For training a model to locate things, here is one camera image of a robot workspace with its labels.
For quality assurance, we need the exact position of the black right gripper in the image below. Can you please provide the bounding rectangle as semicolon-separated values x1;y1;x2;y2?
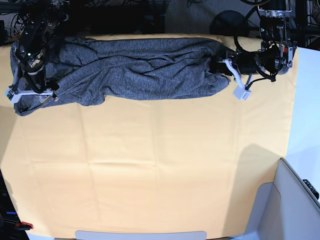
9;64;59;103

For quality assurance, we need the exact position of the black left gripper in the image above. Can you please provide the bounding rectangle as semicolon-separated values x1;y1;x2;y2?
209;49;275;88

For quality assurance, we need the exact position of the grey long-sleeve shirt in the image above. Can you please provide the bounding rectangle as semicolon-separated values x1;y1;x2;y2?
13;37;230;116

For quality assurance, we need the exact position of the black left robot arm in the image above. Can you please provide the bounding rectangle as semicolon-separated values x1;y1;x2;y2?
210;0;297;82

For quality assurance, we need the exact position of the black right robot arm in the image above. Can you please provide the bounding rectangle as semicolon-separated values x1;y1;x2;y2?
5;0;70;104

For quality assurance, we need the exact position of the dark round chair base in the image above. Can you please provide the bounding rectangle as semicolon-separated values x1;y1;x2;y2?
209;10;250;37

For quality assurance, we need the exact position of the white power strip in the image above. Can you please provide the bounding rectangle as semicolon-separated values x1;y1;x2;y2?
49;12;69;22

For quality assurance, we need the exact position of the yellow table cloth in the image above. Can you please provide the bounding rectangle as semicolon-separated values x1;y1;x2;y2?
0;32;300;239

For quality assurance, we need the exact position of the red black clamp left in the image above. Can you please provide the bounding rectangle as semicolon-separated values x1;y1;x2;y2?
14;222;34;231

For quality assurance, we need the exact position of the white storage bin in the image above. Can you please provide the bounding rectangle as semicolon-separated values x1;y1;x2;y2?
242;158;320;240

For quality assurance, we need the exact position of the black remote control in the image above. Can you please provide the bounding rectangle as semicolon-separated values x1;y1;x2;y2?
302;179;320;200

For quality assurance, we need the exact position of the grey plate at front edge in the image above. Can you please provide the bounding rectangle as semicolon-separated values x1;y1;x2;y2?
75;230;207;240

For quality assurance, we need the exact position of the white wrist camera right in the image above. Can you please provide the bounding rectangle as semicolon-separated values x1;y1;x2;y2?
4;88;21;105

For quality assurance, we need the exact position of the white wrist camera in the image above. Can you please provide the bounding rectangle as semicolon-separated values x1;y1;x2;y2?
233;86;252;101
4;88;21;105

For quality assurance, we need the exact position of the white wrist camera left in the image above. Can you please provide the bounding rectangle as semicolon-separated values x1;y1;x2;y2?
233;86;252;101

